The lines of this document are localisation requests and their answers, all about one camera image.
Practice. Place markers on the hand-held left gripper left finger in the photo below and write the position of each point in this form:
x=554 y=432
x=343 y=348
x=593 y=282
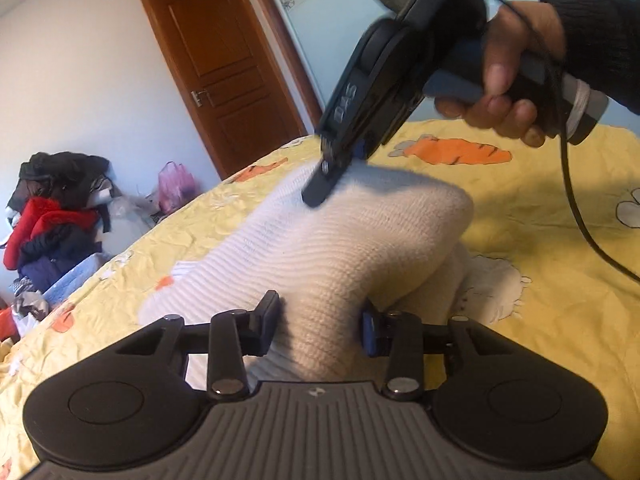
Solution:
x=267 y=325

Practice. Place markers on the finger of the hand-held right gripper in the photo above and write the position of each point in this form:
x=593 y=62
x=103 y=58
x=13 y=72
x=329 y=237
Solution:
x=360 y=151
x=322 y=180

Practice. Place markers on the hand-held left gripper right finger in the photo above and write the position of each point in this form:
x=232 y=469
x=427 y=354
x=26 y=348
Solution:
x=370 y=332

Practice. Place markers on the white knit sweater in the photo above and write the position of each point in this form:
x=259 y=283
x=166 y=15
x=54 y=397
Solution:
x=350 y=240

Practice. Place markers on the person's right hand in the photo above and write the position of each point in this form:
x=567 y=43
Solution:
x=500 y=67

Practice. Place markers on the pale blue wardrobe panel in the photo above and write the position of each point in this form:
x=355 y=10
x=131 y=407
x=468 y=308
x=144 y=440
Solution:
x=320 y=20

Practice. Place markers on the pink plastic bag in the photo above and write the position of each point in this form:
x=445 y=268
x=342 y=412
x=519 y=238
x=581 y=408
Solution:
x=175 y=185

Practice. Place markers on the brown wooden door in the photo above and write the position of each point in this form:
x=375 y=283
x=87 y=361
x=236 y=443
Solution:
x=225 y=50

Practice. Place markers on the clear plastic bag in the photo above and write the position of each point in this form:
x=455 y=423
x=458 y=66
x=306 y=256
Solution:
x=132 y=210

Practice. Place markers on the yellow carrot print bedsheet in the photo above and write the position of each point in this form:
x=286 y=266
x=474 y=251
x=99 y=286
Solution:
x=550 y=310

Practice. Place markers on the light blue fleece cloth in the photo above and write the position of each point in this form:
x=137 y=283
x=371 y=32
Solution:
x=75 y=280

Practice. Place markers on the dark navy garment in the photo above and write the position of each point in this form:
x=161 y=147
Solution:
x=50 y=260

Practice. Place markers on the crumpled silver plastic bag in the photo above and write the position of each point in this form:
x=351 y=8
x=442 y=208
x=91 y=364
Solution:
x=30 y=304

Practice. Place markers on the black jacket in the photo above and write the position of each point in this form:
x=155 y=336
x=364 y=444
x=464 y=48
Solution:
x=60 y=165

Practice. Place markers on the brown wooden wardrobe frame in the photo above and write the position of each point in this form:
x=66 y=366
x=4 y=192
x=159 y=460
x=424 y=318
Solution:
x=278 y=35

